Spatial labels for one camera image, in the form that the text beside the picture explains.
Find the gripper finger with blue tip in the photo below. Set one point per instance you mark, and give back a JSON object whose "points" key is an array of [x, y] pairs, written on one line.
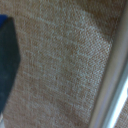
{"points": [[7, 63]]}

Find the brown fabric-front drawer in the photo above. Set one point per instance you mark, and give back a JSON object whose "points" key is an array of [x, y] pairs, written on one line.
{"points": [[63, 63]]}

